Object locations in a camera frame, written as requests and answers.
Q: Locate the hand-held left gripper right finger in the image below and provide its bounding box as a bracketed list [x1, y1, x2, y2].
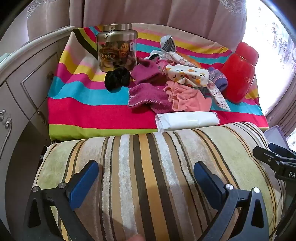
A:
[193, 161, 271, 241]

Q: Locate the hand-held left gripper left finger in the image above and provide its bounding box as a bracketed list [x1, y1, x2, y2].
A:
[22, 160, 100, 241]

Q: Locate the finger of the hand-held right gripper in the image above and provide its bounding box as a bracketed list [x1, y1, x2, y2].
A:
[253, 146, 278, 166]

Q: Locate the clear jar with gold lid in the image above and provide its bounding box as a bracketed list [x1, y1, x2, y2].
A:
[96, 23, 138, 73]

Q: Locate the lavender box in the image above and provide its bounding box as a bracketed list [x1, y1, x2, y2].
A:
[264, 126, 288, 149]

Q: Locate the beige brown striped cushion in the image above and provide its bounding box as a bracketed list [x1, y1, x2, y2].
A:
[35, 122, 287, 241]

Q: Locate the white tissue packet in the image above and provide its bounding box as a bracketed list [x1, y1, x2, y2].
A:
[154, 111, 220, 132]

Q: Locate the white leaf print cloth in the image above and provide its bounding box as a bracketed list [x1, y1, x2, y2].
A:
[205, 82, 232, 112]

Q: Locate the rainbow striped blanket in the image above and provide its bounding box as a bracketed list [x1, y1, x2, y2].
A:
[47, 23, 270, 142]

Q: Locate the pink fluffy sock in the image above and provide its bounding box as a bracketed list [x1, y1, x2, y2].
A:
[163, 81, 212, 112]

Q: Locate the purple knit sock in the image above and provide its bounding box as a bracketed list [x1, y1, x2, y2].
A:
[207, 67, 228, 92]

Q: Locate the floral sheer window curtain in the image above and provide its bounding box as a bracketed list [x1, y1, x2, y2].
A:
[240, 0, 296, 139]

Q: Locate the magenta knit sock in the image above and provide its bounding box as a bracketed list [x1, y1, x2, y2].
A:
[131, 61, 162, 85]
[128, 83, 174, 114]

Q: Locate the black scrunchie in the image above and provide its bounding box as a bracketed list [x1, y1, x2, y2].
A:
[104, 68, 132, 91]

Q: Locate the fruit print white cloth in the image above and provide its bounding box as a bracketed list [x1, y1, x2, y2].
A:
[165, 63, 210, 88]

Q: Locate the white carved dresser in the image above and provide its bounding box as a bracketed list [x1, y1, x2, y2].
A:
[0, 25, 75, 163]

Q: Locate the white checkered face mask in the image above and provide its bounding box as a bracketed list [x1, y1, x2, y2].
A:
[148, 35, 177, 61]

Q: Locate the mauve curtain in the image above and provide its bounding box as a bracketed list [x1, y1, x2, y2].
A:
[26, 0, 248, 47]

